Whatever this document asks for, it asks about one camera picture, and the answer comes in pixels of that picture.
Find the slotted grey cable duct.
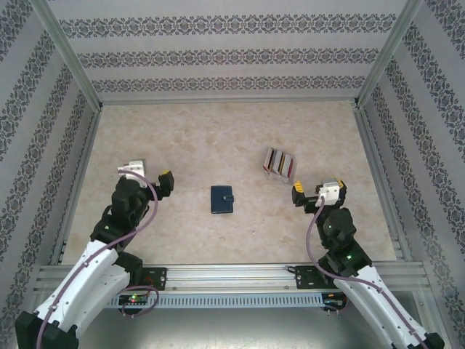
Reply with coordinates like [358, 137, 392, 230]
[105, 292, 326, 310]

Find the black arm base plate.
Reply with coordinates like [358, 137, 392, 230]
[289, 265, 337, 291]
[139, 267, 169, 292]

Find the aluminium back rail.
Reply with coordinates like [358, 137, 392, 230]
[97, 95, 360, 108]

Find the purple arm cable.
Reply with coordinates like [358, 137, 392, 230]
[307, 196, 422, 349]
[36, 169, 161, 349]

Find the grey sheet metal shelf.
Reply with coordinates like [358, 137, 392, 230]
[72, 290, 451, 349]

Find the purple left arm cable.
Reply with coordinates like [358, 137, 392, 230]
[36, 169, 161, 349]

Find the small controller circuit board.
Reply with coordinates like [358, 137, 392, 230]
[118, 292, 150, 307]
[322, 292, 347, 310]

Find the blue leather card holder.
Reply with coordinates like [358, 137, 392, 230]
[210, 185, 237, 216]

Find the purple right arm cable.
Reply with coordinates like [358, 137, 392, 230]
[307, 196, 422, 349]

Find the clear acrylic card rack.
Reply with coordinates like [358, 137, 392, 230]
[262, 146, 299, 185]

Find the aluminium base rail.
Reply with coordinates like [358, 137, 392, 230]
[34, 264, 428, 294]

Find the aluminium side rail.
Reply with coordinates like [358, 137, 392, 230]
[49, 105, 105, 266]
[352, 103, 417, 265]

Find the aluminium frame post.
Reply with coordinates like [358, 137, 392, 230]
[28, 0, 103, 110]
[354, 0, 426, 110]

